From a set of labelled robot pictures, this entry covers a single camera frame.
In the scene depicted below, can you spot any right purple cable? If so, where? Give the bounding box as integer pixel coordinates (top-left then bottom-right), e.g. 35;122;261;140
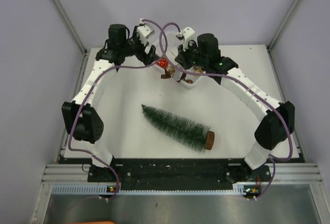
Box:
159;22;293;201

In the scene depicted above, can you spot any left aluminium corner post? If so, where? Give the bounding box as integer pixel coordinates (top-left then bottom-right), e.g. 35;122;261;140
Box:
51;0;87;55

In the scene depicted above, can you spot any white plastic basket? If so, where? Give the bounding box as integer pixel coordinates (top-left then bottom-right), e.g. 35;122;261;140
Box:
157;31;201;89

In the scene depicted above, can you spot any aluminium frame rail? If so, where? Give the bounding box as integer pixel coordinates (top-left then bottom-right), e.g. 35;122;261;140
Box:
41;163;323;184

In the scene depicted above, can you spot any white cable duct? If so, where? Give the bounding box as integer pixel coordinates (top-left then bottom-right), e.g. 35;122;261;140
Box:
52;184;258;196

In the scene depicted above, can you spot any right aluminium corner post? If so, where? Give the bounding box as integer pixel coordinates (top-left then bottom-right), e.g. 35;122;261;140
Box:
267;0;303;53

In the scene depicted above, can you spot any aluminium corner post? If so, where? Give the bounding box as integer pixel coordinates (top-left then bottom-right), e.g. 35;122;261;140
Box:
267;0;303;53
51;0;87;55

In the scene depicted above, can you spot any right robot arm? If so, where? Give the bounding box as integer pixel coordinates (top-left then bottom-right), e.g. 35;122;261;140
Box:
175;31;295;181

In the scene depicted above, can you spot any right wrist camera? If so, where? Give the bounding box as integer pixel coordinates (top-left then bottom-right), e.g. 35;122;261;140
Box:
176;27;196;42

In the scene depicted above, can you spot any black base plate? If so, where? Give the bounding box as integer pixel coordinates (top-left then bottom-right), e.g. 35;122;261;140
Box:
87;159;271;191

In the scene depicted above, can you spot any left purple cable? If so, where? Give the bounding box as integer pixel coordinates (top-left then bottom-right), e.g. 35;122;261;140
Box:
67;18;171;202

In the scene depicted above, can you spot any small green christmas tree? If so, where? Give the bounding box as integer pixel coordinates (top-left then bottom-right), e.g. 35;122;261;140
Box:
141;105;215;152

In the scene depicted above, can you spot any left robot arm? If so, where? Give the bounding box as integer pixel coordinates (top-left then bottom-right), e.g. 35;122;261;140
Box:
61;19;159;183

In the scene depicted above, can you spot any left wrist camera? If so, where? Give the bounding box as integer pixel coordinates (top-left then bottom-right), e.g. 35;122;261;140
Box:
137;19;155;46

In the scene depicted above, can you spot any brown and gold ornament garland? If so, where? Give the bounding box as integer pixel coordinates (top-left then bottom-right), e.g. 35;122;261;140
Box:
160;65;201;87

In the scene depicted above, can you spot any red glitter bauble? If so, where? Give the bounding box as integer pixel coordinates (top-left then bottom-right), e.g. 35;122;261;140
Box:
157;58;169;70

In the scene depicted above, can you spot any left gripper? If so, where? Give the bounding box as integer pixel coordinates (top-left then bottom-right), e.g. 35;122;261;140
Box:
121;26;159;66

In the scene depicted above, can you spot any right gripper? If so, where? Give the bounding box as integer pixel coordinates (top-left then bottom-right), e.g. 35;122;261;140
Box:
174;40;208;71

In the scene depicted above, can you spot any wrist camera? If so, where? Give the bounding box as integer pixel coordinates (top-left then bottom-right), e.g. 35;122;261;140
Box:
137;19;155;46
176;27;196;42

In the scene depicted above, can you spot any purple cable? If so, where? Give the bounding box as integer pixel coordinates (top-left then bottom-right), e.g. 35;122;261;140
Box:
159;22;293;201
67;18;171;202

